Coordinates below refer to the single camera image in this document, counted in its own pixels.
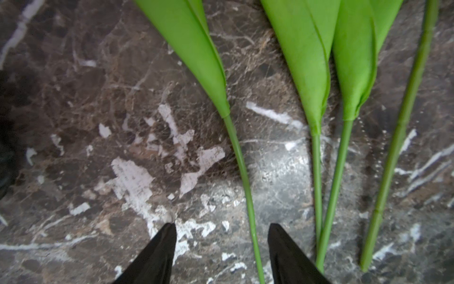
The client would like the yellow artificial tulip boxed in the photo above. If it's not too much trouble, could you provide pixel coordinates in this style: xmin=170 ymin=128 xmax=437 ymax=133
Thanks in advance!
xmin=316 ymin=0 xmax=402 ymax=272
xmin=261 ymin=0 xmax=340 ymax=241

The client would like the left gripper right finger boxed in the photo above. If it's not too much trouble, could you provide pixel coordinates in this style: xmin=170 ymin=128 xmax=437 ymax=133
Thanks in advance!
xmin=268 ymin=223 xmax=330 ymax=284

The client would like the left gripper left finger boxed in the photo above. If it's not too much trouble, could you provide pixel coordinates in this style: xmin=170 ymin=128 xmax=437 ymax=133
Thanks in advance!
xmin=113 ymin=223 xmax=177 ymax=284

